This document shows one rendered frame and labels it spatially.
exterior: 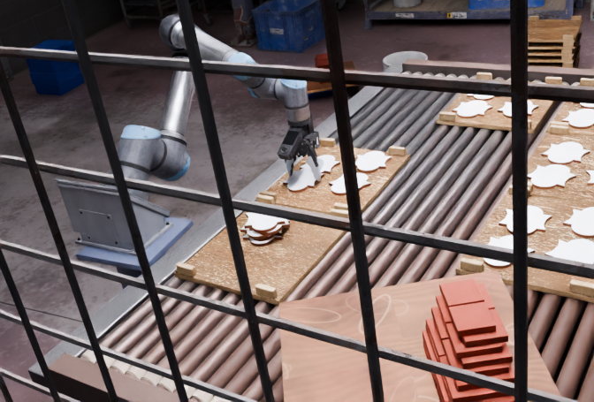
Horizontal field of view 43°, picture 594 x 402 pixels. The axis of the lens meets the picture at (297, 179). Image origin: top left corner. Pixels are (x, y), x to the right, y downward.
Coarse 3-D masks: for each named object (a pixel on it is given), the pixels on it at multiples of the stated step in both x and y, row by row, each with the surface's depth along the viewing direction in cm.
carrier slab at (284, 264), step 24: (240, 216) 228; (216, 240) 218; (240, 240) 216; (288, 240) 212; (312, 240) 210; (336, 240) 209; (192, 264) 208; (216, 264) 206; (264, 264) 203; (288, 264) 201; (312, 264) 200; (288, 288) 192
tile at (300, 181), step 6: (306, 168) 245; (294, 174) 243; (300, 174) 242; (306, 174) 242; (312, 174) 241; (288, 180) 241; (294, 180) 240; (300, 180) 239; (306, 180) 238; (312, 180) 238; (288, 186) 238; (294, 186) 237; (300, 186) 236; (306, 186) 236; (312, 186) 236; (294, 192) 236; (300, 192) 236
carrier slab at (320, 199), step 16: (304, 160) 255; (336, 160) 252; (400, 160) 245; (288, 176) 247; (336, 176) 242; (368, 176) 239; (384, 176) 237; (272, 192) 239; (288, 192) 237; (304, 192) 236; (320, 192) 234; (368, 192) 230; (304, 208) 227; (320, 208) 225
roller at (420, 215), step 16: (528, 80) 293; (480, 144) 253; (464, 160) 243; (448, 176) 235; (432, 192) 227; (432, 208) 223; (416, 224) 214; (384, 256) 201; (384, 272) 199; (352, 288) 191
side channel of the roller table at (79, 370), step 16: (64, 368) 174; (80, 368) 174; (96, 368) 173; (64, 384) 175; (80, 384) 170; (96, 384) 168; (128, 384) 166; (144, 384) 166; (80, 400) 174; (96, 400) 170; (128, 400) 162; (144, 400) 161; (160, 400) 160; (176, 400) 160; (192, 400) 159
